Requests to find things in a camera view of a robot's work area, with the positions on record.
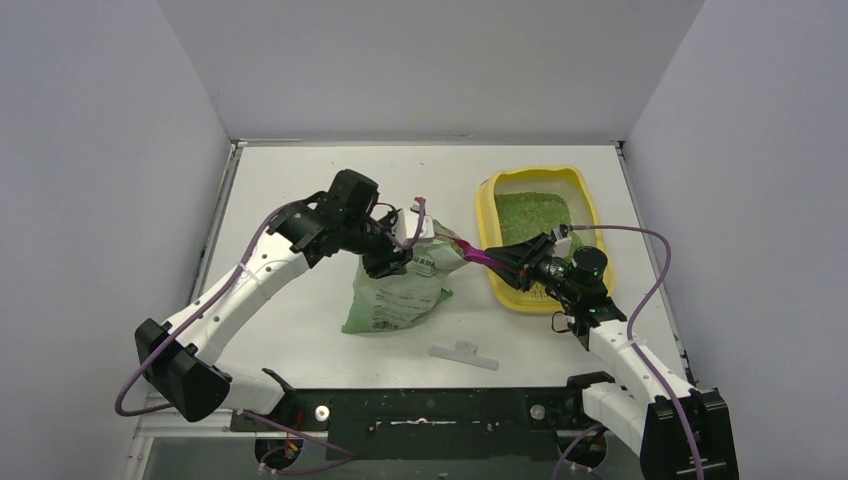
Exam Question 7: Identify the yellow litter box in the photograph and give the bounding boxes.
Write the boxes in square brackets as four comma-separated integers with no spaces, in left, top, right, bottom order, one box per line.
[475,165,600,315]

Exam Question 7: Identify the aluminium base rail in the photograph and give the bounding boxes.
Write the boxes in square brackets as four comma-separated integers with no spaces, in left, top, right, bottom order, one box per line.
[122,390,730,480]

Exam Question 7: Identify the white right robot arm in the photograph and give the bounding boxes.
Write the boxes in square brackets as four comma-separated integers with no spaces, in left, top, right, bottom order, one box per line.
[483,225,740,479]

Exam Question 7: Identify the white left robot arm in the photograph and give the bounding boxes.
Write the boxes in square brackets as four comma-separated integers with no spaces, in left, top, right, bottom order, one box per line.
[131,169,428,429]

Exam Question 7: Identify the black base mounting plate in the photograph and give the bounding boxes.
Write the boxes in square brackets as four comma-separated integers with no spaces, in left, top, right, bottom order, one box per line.
[230,387,589,468]

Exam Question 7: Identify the green cat litter bag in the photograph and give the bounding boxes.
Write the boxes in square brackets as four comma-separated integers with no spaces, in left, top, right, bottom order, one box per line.
[341,222,467,334]

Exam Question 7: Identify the green litter in box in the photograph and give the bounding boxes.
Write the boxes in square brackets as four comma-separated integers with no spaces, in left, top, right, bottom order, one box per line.
[494,192,572,245]

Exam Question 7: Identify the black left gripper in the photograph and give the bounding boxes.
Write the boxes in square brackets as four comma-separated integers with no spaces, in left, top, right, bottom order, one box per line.
[341,209,413,276]

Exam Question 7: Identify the magenta plastic scoop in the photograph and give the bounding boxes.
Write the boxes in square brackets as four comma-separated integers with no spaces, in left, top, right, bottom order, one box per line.
[451,238,506,270]

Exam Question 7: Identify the white bag sealing clip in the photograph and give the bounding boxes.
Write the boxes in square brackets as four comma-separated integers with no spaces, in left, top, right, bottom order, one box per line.
[428,341,499,371]

